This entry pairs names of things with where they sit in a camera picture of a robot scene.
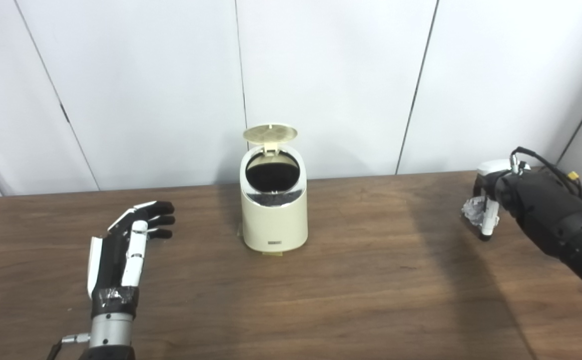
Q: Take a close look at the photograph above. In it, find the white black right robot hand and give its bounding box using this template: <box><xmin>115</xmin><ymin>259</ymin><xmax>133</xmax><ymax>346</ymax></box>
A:
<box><xmin>473</xmin><ymin>159</ymin><xmax>531</xmax><ymax>242</ymax></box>

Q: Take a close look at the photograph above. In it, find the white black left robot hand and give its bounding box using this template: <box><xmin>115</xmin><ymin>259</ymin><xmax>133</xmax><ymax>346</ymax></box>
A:
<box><xmin>87</xmin><ymin>201</ymin><xmax>176</xmax><ymax>318</ymax></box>

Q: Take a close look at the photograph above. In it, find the white paper ball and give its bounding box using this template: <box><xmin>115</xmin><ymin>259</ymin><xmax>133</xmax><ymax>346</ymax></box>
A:
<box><xmin>462</xmin><ymin>196</ymin><xmax>489</xmax><ymax>231</ymax></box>

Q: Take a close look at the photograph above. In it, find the cream round bin lid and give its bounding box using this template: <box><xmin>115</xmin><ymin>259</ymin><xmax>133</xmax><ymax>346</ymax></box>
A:
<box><xmin>243</xmin><ymin>123</ymin><xmax>298</xmax><ymax>157</ymax></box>

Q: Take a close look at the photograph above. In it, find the cream-colored bin body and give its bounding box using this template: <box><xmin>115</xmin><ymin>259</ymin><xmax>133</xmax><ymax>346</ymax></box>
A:
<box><xmin>239</xmin><ymin>145</ymin><xmax>309</xmax><ymax>252</ymax></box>

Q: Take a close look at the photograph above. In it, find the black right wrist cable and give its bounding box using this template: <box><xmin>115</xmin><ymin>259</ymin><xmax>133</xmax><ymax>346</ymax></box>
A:
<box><xmin>510</xmin><ymin>146</ymin><xmax>582</xmax><ymax>211</ymax></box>

